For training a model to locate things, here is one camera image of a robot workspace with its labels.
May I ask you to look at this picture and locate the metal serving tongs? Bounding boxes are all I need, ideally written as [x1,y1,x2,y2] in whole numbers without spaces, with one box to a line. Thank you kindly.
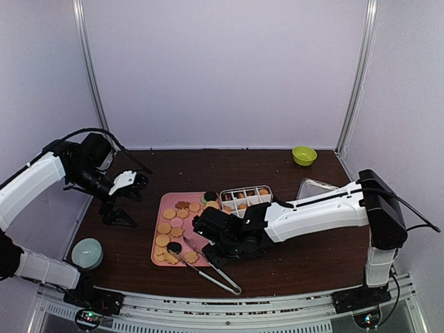
[166,235,243,296]

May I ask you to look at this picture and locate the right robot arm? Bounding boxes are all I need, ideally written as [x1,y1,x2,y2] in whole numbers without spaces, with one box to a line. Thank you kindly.
[192,169,408,307]

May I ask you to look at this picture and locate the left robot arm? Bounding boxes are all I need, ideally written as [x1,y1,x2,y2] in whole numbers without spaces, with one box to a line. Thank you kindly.
[1,128,152,308]

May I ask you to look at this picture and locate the white divided cookie tin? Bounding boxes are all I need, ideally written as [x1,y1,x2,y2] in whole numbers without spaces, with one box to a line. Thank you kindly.
[219,185,273,218]

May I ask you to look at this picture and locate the round tan cookie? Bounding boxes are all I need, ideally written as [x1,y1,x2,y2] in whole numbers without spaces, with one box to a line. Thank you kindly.
[205,200,220,210]

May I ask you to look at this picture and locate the flower shaped tan cookie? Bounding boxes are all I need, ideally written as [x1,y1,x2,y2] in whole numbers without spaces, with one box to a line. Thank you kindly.
[184,251,199,264]

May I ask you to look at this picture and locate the black sandwich cookie top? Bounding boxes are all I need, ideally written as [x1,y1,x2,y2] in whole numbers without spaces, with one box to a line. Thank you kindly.
[205,191,218,201]

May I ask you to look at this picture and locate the black sandwich cookie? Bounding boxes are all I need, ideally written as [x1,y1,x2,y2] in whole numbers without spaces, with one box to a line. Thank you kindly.
[166,241,182,254]
[205,191,218,201]

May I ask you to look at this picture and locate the pink plastic tray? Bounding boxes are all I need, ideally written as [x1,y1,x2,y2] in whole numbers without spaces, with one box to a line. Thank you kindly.
[151,192,209,267]

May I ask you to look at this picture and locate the black sandwich cookie lower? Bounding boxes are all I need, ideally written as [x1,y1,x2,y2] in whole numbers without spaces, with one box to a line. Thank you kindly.
[166,241,182,254]

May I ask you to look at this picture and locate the brown leaf shaped cookie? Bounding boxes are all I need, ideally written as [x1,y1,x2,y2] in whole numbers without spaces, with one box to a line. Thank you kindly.
[175,200,191,210]

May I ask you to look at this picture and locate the green plastic bowl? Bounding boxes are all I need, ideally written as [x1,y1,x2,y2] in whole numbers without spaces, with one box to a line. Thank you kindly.
[291,146,318,167]

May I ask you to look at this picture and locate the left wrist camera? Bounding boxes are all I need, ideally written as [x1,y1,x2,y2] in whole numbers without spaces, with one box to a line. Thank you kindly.
[108,170,149,196]

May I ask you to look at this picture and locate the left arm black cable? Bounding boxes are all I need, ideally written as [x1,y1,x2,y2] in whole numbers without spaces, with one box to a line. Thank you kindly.
[44,127,153,174]

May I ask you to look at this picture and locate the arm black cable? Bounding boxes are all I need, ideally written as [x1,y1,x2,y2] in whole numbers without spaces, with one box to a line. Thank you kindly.
[374,187,441,234]
[44,127,153,174]

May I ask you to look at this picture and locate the left frame post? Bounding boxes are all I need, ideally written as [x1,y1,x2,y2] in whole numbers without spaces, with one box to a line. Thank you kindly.
[72,0,109,130]

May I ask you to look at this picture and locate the frame post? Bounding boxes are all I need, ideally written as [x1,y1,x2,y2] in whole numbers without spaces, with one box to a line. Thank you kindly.
[336,0,380,156]
[72,0,109,130]

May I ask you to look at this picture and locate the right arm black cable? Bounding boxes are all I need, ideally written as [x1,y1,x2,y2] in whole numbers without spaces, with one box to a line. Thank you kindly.
[374,187,441,234]

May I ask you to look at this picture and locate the right frame post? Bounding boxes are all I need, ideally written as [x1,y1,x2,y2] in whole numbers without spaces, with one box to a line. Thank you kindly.
[336,0,380,156]

